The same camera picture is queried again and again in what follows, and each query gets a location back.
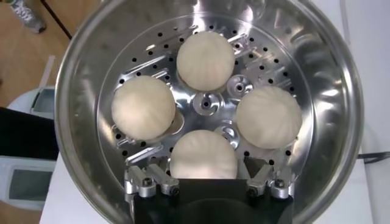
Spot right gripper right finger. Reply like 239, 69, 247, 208
243, 156, 297, 200

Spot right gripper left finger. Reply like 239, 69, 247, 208
123, 164, 181, 199

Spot white steamed baozi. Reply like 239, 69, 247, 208
110, 75, 177, 142
175, 30, 236, 93
169, 129, 239, 180
235, 85, 303, 150

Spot stainless steel steamer basket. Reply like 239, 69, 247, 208
54, 0, 366, 224

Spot white housing with grey screen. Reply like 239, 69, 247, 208
0, 155, 59, 211

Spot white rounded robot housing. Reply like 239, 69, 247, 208
7, 86, 57, 120

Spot grey sneaker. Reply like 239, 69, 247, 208
8, 0, 48, 35

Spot black pot power cord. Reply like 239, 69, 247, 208
356, 151, 390, 161

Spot black floor cable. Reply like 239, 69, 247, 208
40, 0, 73, 41

